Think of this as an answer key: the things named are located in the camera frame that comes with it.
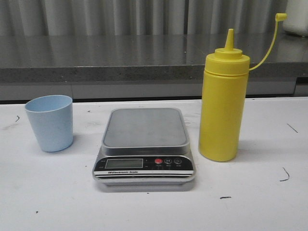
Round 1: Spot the yellow squeeze bottle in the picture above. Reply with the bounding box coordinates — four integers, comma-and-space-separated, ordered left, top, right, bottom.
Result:
199, 13, 287, 162

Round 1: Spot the light blue plastic cup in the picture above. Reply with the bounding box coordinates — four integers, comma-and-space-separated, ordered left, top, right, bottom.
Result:
25, 95, 73, 152

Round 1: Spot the silver electronic kitchen scale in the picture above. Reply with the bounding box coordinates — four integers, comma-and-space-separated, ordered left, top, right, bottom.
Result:
92, 108, 196, 190

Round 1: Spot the grey stone counter ledge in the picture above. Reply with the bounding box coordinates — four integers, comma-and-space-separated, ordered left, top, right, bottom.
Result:
0, 33, 308, 102

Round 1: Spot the white container in background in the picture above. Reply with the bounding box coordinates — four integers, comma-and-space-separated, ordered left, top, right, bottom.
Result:
283, 0, 308, 37

